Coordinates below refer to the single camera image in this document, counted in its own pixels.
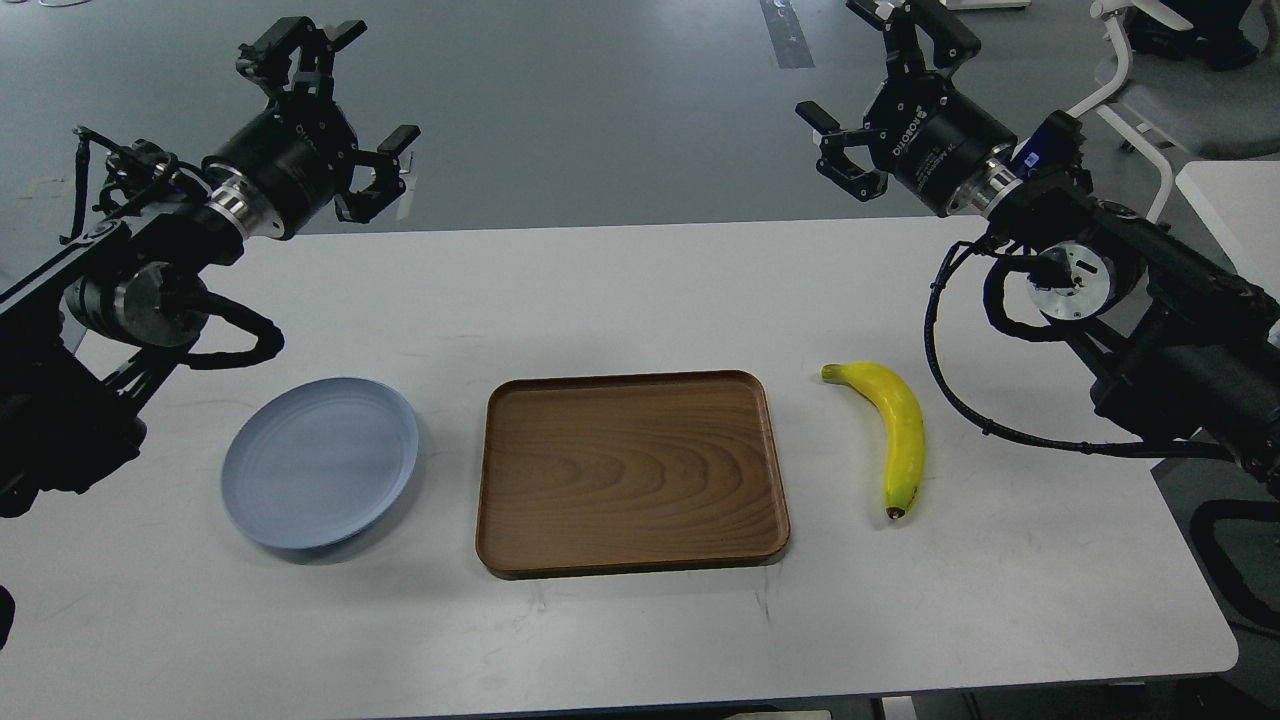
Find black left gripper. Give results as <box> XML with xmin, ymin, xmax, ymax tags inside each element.
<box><xmin>202</xmin><ymin>17</ymin><xmax>421</xmax><ymax>240</ymax></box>

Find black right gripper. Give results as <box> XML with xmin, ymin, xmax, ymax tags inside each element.
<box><xmin>796</xmin><ymin>1</ymin><xmax>1016</xmax><ymax>217</ymax></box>

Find light blue round plate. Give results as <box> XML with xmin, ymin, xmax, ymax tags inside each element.
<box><xmin>220</xmin><ymin>377</ymin><xmax>421</xmax><ymax>551</ymax></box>

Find yellow banana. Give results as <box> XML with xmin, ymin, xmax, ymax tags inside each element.
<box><xmin>820</xmin><ymin>361</ymin><xmax>927</xmax><ymax>521</ymax></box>

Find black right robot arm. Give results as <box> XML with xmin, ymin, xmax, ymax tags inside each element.
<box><xmin>796</xmin><ymin>1</ymin><xmax>1279</xmax><ymax>495</ymax></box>

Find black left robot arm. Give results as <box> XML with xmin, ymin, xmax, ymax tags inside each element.
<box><xmin>1</xmin><ymin>15</ymin><xmax>420</xmax><ymax>518</ymax></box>

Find white office chair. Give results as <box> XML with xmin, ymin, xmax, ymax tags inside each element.
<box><xmin>1069</xmin><ymin>1</ymin><xmax>1279</xmax><ymax>223</ymax></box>

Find white side table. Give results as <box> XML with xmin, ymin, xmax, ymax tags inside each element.
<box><xmin>1175</xmin><ymin>160</ymin><xmax>1279</xmax><ymax>297</ymax></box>

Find brown wooden tray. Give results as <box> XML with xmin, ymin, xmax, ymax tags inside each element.
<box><xmin>475</xmin><ymin>370</ymin><xmax>791</xmax><ymax>580</ymax></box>

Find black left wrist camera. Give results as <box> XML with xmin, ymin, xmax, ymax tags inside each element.
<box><xmin>58</xmin><ymin>126</ymin><xmax>211</xmax><ymax>246</ymax></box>

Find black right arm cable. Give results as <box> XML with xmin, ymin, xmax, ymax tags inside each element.
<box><xmin>922</xmin><ymin>238</ymin><xmax>1236</xmax><ymax>461</ymax></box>

